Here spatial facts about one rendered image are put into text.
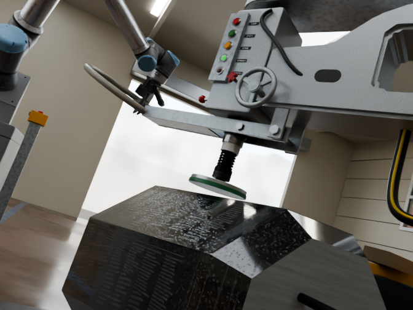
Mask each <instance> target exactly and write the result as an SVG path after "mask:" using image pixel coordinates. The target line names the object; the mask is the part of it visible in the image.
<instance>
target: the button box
mask: <svg viewBox="0 0 413 310"><path fill-rule="evenodd" d="M250 16H251V15H250V14H249V13H239V14H231V16H230V19H229V22H228V24H227V28H226V30H225V33H224V36H223V39H222V41H221V45H220V47H219V50H218V53H217V56H216V59H215V61H214V64H213V67H212V69H211V73H210V76H209V78H208V80H209V81H210V82H211V83H214V82H223V83H228V78H227V75H228V74H230V72H231V71H232V68H233V66H234V63H235V59H236V57H237V54H238V51H239V48H240V45H241V43H242V39H243V36H244V34H245V31H246V27H247V25H248V22H249V19H250ZM235 18H240V19H241V22H240V23H239V25H237V26H233V25H232V22H233V20H234V19H235ZM231 30H236V31H237V34H236V35H235V36H234V37H233V38H229V37H228V34H229V31H231ZM229 41H230V42H232V47H231V48H230V49H229V50H225V49H224V44H225V43H227V42H229ZM222 54H228V59H227V60H226V61H225V62H220V60H219V58H220V56H221V55H222ZM219 66H223V67H224V71H223V72H222V73H221V74H216V73H215V70H216V68H217V67H219Z"/></svg>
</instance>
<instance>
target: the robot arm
mask: <svg viewBox="0 0 413 310"><path fill-rule="evenodd" d="M59 1H60V0H28V1H27V2H26V4H25V5H24V7H23V9H22V10H16V11H15V12H14V14H13V16H12V17H11V18H10V20H9V22H8V23H7V24H6V23H2V24H0V91H3V92H6V91H11V90H14V88H16V86H17V84H18V76H17V71H18V68H19V66H20V63H21V60H22V58H23V57H24V56H25V55H26V54H27V53H28V51H29V50H30V49H31V48H32V47H33V46H34V45H35V44H36V43H37V42H38V40H39V38H40V36H41V34H42V33H43V31H44V27H43V24H44V22H45V21H46V20H47V18H48V16H49V15H50V14H51V12H52V11H53V9H54V8H55V6H56V5H57V4H58V2H59ZM103 2H104V4H105V6H106V7H107V9H108V10H109V13H110V14H111V16H112V17H113V19H114V21H115V22H116V24H117V26H118V27H119V29H120V31H121V32H122V34H123V36H124V38H125V39H126V41H127V42H128V44H129V46H130V48H131V49H132V51H133V53H134V55H135V57H136V59H137V61H138V66H139V68H140V69H141V70H142V71H145V72H150V71H152V70H153V72H152V73H151V74H150V76H151V77H149V76H147V79H146V80H145V82H144V83H143V84H142V83H141V84H140V85H139V86H138V87H137V88H136V90H135V93H137V95H139V96H141V97H142V98H139V99H137V100H134V101H136V102H137V103H139V104H140V105H141V106H143V105H144V102H146V103H148V104H150V102H151V100H152V99H153V97H154V95H155V97H156V100H157V103H158V105H159V106H161V107H163V106H165V103H164V100H163V99H162V96H161V94H160V91H159V88H158V87H157V85H158V86H159V87H160V86H161V85H164V84H165V83H166V81H167V80H168V78H169V77H170V76H171V74H172V73H173V72H174V70H175V69H176V68H177V66H178V65H179V59H178V58H177V57H176V56H175V55H174V54H173V53H172V52H170V51H169V50H168V51H165V50H164V49H163V48H161V46H159V45H158V44H157V43H155V42H154V41H153V40H152V39H151V38H145V37H144V35H143V33H142V31H141V30H140V28H139V26H138V24H137V22H136V20H135V19H134V17H133V15H132V13H131V12H130V10H129V8H128V6H127V5H126V3H125V1H124V0H103Z"/></svg>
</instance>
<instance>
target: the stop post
mask: <svg viewBox="0 0 413 310"><path fill-rule="evenodd" d="M47 120H48V116H47V115H45V114H42V113H39V112H37V111H35V110H32V111H31V113H30V115H29V117H28V122H30V123H29V126H28V128H27V130H26V132H25V135H24V139H23V141H22V143H21V146H20V148H19V150H18V153H17V155H16V157H15V159H14V162H13V164H12V166H11V168H10V170H9V173H8V175H7V178H6V180H5V182H4V184H3V187H2V189H1V192H0V222H1V219H2V216H3V214H4V212H5V210H6V207H7V205H8V203H9V201H10V198H11V196H12V193H13V191H14V189H15V186H16V184H17V181H18V179H19V177H20V175H21V172H22V170H23V168H24V166H25V163H26V161H27V158H28V156H29V154H30V152H31V149H32V147H33V145H34V142H35V140H36V137H37V135H38V133H39V131H40V128H41V127H44V126H45V124H46V122H47Z"/></svg>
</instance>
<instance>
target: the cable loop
mask: <svg viewBox="0 0 413 310"><path fill-rule="evenodd" d="M410 137H411V131H410V130H407V129H403V130H400V133H399V137H398V142H397V145H396V149H395V154H394V157H393V162H392V165H391V169H390V174H389V178H388V185H387V206H388V209H389V211H390V213H391V214H392V215H393V216H394V217H395V218H396V219H397V220H399V221H400V222H402V223H404V224H406V225H409V226H412V227H413V215H411V214H409V213H407V212H405V211H404V210H403V209H402V208H401V207H400V205H399V202H398V191H399V183H400V179H401V173H402V170H403V165H404V160H405V157H406V153H407V148H408V145H409V140H410Z"/></svg>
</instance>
